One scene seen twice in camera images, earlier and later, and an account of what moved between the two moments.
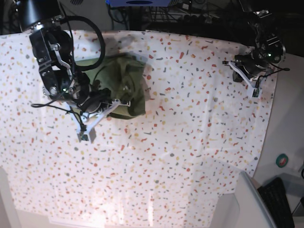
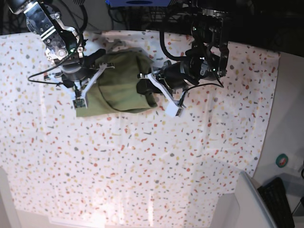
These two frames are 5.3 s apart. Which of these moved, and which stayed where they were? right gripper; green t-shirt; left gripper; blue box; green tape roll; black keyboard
Moved: green t-shirt; left gripper; right gripper
Stayed: black keyboard; blue box; green tape roll
